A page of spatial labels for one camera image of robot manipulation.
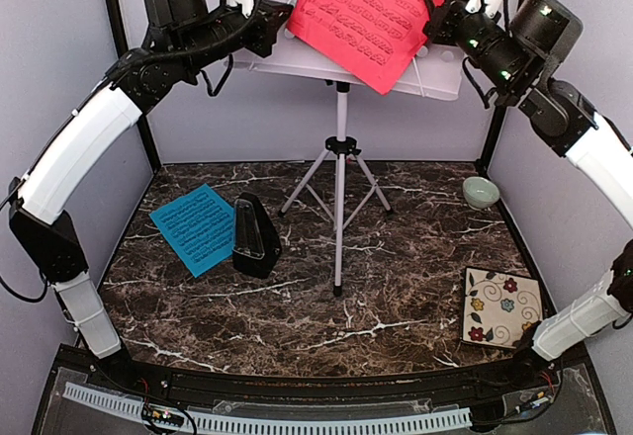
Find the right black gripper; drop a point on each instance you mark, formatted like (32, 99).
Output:
(439, 26)

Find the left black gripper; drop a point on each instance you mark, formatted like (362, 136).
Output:
(270, 17)

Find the white music stand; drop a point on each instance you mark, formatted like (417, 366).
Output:
(434, 73)

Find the red sheet music paper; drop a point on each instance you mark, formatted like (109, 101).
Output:
(374, 40)

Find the black metronome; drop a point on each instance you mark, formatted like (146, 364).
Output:
(256, 242)

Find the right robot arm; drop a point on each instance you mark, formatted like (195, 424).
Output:
(545, 32)

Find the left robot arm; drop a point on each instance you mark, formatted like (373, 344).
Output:
(182, 38)

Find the pale green bowl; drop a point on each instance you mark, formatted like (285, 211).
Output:
(480, 193)

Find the blue sheet music paper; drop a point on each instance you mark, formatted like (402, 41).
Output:
(199, 228)

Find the floral ceramic tile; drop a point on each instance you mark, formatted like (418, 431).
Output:
(498, 307)

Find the right black frame post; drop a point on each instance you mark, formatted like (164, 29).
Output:
(509, 68)

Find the black frame post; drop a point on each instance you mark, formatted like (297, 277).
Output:
(509, 68)
(133, 114)

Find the left black frame post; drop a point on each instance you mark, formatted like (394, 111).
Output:
(133, 114)

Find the white slotted cable duct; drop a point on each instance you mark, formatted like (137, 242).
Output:
(257, 418)

